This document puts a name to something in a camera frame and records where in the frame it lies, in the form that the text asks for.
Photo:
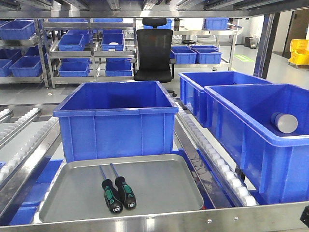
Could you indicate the green-black screwdriver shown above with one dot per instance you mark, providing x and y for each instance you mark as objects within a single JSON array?
[
  {"x": 126, "y": 193},
  {"x": 111, "y": 196}
]

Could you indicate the blue grey cylinder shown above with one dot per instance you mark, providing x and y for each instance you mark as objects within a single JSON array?
[{"x": 285, "y": 123}]

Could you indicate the grey metal tray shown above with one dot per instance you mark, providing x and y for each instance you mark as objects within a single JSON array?
[{"x": 161, "y": 184}]

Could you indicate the black office chair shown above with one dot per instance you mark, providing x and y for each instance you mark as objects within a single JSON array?
[{"x": 154, "y": 47}]

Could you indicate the yellow mop bucket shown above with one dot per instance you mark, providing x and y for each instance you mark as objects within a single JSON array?
[{"x": 299, "y": 52}]

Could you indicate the blue bin right front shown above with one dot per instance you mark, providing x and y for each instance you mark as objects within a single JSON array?
[{"x": 277, "y": 164}]

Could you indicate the blue bin on rollers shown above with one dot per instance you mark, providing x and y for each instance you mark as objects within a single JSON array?
[{"x": 116, "y": 119}]

